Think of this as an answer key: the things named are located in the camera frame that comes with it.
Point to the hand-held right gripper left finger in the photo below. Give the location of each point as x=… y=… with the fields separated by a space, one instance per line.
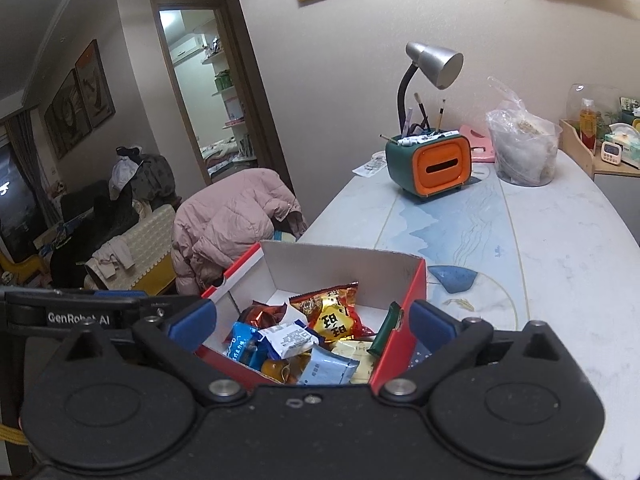
x=192 y=324

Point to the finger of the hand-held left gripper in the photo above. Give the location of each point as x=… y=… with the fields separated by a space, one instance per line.
x=160 y=306
x=120 y=293

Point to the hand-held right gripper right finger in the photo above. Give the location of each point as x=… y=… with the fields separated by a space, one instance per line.
x=430 y=324

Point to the green snack packet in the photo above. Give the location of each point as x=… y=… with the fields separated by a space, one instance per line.
x=387 y=327

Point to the blue striped snack packet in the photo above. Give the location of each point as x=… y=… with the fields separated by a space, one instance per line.
x=242 y=345

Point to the pale yellow snack packet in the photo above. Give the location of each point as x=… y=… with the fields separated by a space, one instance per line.
x=357 y=360

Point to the clear orange snack packet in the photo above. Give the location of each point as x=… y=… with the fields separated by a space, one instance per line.
x=275 y=370

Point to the red yellow snack packet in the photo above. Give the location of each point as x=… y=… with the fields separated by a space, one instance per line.
x=332 y=320

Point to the white blue snack packet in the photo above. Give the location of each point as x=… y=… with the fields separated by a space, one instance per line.
x=290 y=339

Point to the light blue snack packet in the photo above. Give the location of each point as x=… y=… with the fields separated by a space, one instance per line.
x=325 y=367

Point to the red cardboard box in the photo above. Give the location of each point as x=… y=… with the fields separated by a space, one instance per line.
x=325 y=270

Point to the pink padded jacket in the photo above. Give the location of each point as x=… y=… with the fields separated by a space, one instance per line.
x=225 y=225

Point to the pile of dark clothes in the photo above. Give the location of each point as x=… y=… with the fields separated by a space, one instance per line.
x=150 y=175

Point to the orange green tissue box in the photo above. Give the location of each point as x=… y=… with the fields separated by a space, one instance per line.
x=440 y=165

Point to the paper sheet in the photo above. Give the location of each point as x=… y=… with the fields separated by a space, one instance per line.
x=370 y=166

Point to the clear plastic bag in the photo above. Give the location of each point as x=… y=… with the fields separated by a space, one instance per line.
x=525 y=152

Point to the white wooden cabinet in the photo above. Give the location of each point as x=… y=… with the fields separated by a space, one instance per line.
x=620 y=197

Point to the white timer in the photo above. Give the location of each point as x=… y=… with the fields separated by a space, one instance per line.
x=611 y=152

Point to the clear drink bottle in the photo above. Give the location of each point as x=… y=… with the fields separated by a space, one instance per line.
x=587 y=125

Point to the silver desk lamp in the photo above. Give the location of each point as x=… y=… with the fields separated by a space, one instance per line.
x=437 y=62

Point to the white tissue pack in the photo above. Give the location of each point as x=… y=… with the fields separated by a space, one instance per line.
x=625 y=145

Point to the dark framed wall picture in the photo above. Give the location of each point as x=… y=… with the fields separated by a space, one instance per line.
x=96 y=85
x=67 y=115

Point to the wooden door frame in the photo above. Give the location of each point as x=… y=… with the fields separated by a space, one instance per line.
x=265 y=110

